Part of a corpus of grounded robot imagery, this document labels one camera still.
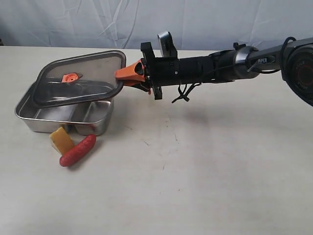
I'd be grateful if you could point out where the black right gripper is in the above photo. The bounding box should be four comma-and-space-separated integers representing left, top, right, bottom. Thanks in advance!
114, 42, 214, 100

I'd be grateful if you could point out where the dark lunchbox lid orange seal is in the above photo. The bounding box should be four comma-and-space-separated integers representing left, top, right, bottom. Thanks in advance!
31, 50, 126, 108

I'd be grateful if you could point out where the red sausage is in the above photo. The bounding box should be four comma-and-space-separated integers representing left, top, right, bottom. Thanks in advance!
59, 134, 97, 167

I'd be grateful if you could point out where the yellow cheese wedge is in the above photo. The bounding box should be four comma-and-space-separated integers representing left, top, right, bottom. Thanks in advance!
49, 127, 75, 155

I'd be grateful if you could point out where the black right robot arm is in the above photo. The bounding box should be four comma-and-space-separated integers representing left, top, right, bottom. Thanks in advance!
114, 33, 313, 105

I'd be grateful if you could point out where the steel two-compartment lunchbox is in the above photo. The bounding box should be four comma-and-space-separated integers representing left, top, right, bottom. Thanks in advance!
15, 85, 114, 136

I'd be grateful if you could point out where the blue-grey backdrop cloth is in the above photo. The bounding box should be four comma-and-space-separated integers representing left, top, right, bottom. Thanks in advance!
0, 0, 313, 50

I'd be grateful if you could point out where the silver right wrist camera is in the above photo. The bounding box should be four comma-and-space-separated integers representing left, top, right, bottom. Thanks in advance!
157, 31, 178, 58

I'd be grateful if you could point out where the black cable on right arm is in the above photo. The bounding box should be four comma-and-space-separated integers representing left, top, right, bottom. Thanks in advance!
171, 36, 298, 103

